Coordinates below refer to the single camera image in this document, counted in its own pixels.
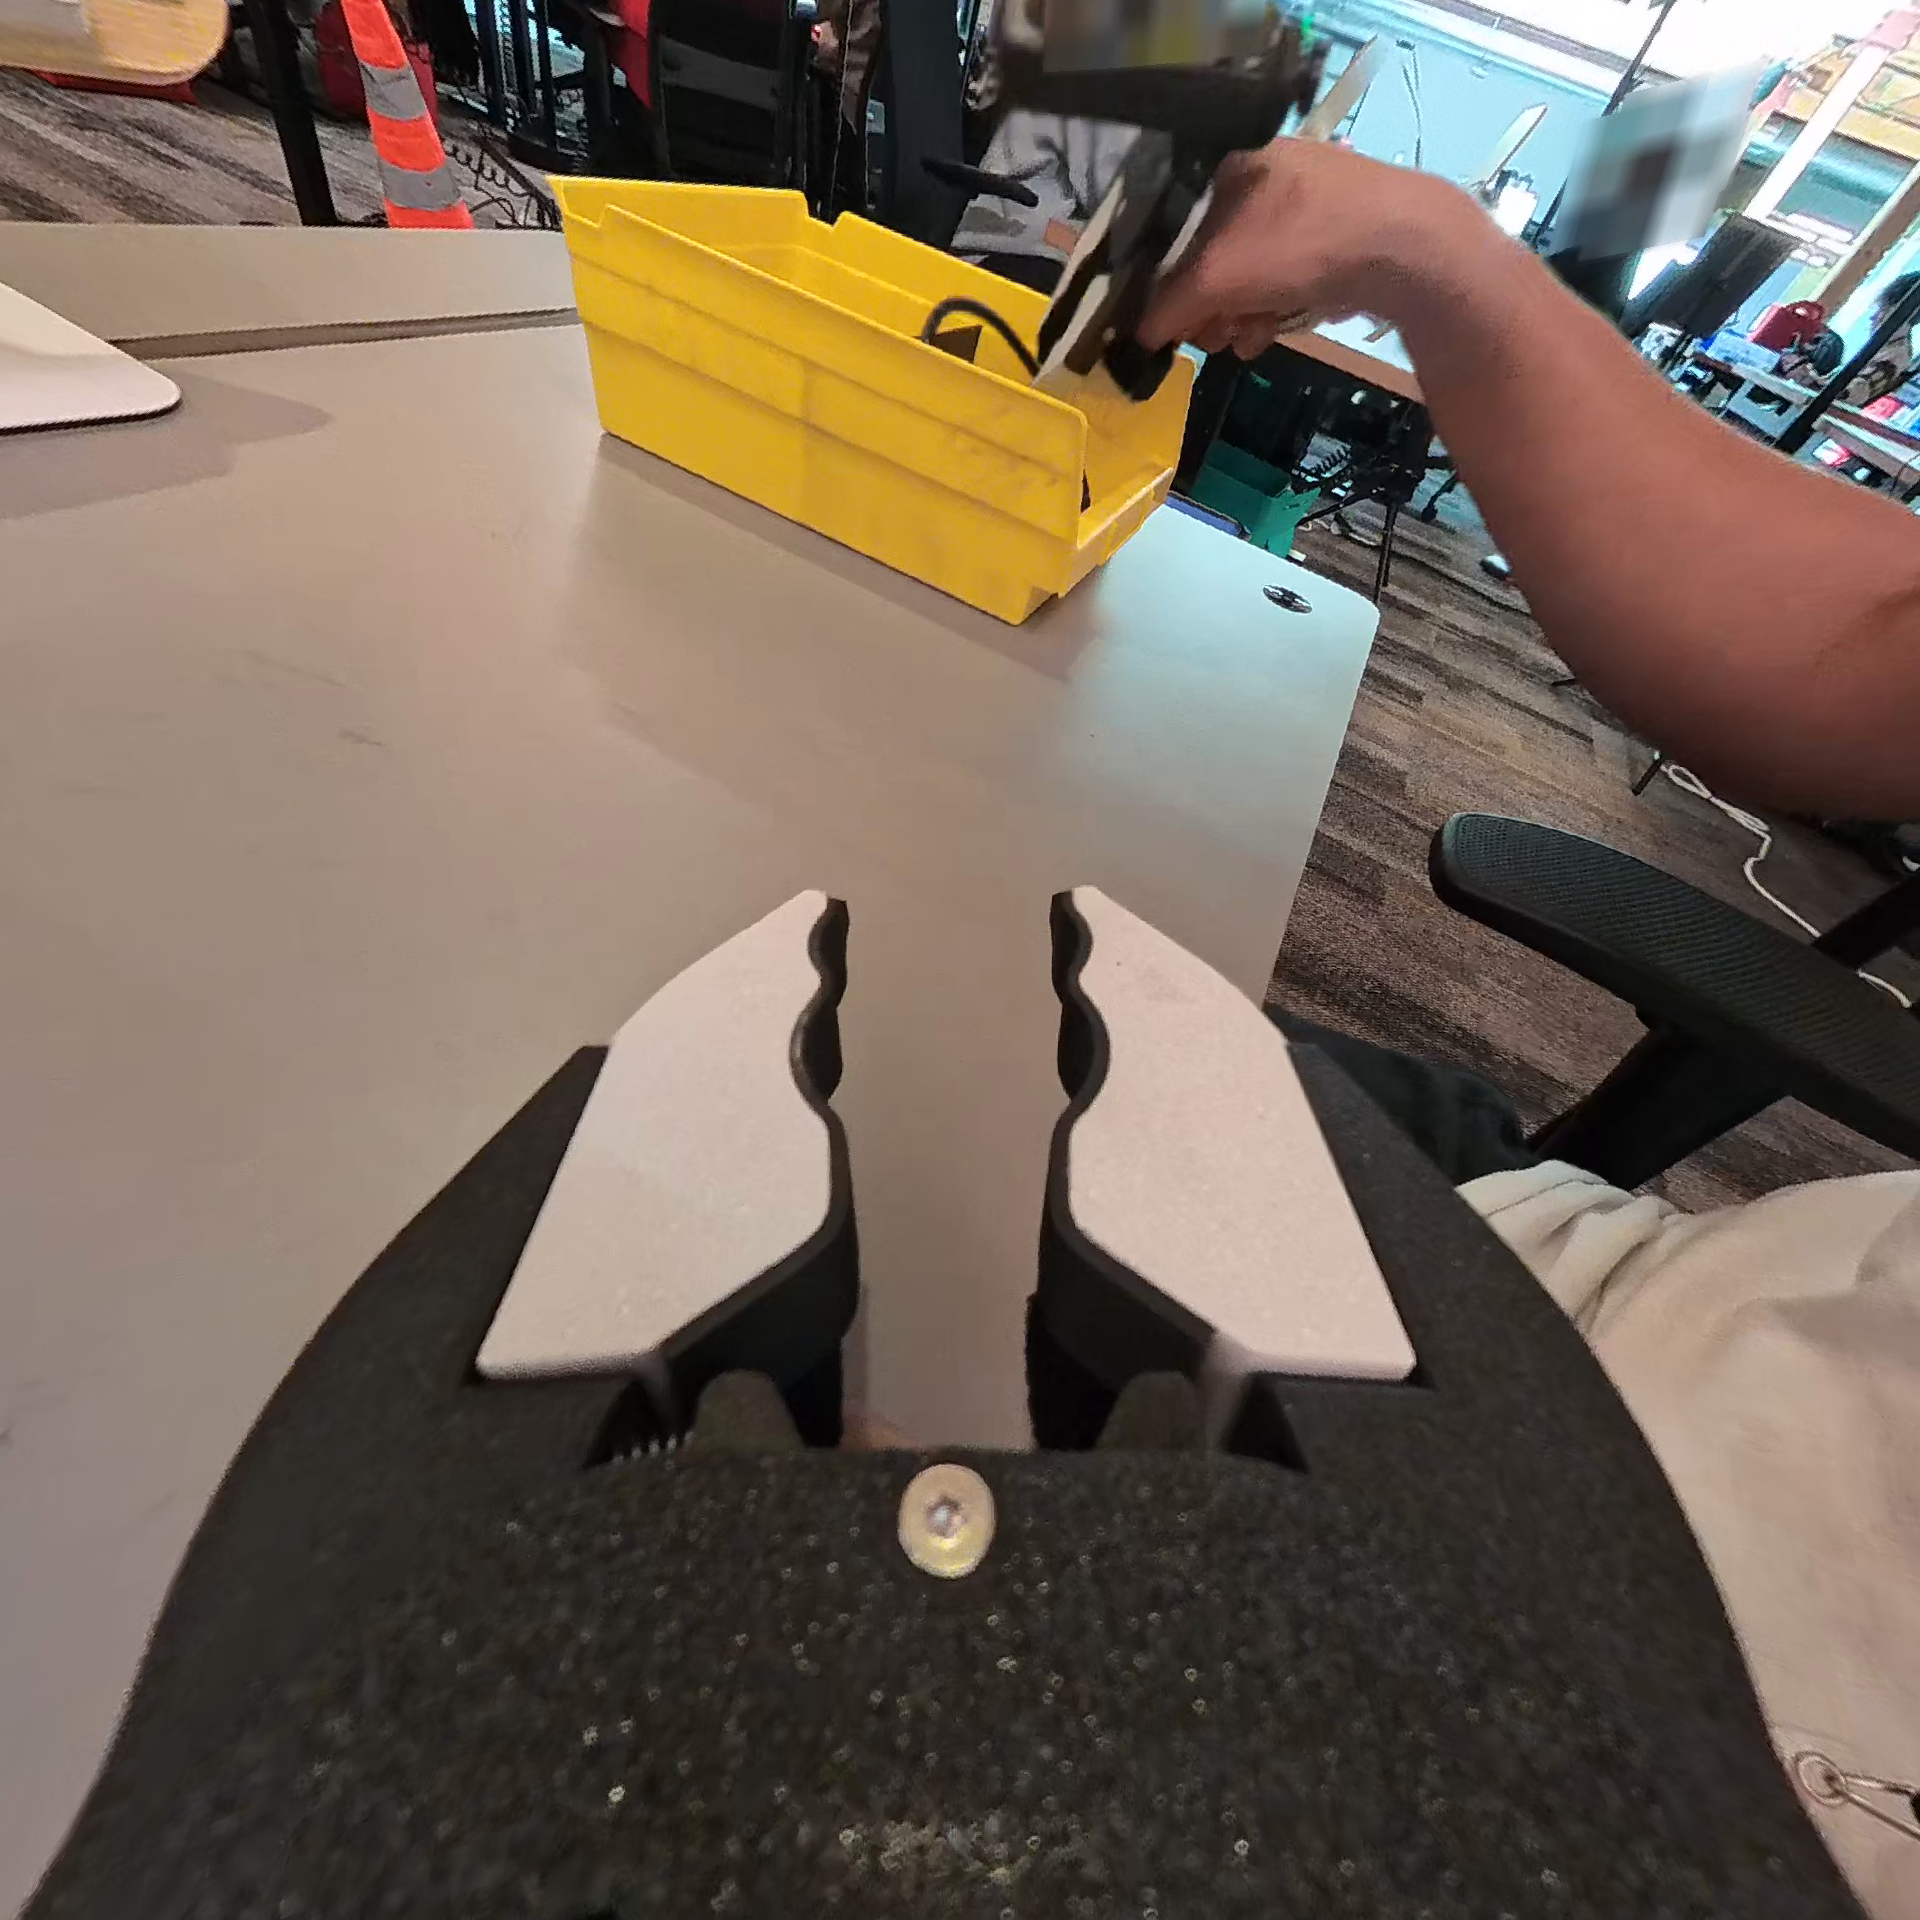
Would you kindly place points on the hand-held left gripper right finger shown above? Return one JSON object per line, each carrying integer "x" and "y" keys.
{"x": 1216, "y": 1202}

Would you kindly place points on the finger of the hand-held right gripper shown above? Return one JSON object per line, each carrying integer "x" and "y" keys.
{"x": 1343, "y": 93}

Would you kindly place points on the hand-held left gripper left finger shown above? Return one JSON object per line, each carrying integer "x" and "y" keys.
{"x": 675, "y": 1183}

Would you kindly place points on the yellow plastic bin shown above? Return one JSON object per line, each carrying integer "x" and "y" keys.
{"x": 780, "y": 376}

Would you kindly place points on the person's right forearm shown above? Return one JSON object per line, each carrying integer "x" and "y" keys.
{"x": 1680, "y": 569}

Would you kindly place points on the person's right hand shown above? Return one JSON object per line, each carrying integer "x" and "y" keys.
{"x": 1322, "y": 240}

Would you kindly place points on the black office chair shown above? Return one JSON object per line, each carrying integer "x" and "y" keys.
{"x": 1650, "y": 929}

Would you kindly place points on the person's beige shirt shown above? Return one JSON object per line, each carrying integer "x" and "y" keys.
{"x": 1723, "y": 1423}

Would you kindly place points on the orange traffic cone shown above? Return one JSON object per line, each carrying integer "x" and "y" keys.
{"x": 405, "y": 134}

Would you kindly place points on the white folding stand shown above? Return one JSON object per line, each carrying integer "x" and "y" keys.
{"x": 60, "y": 376}

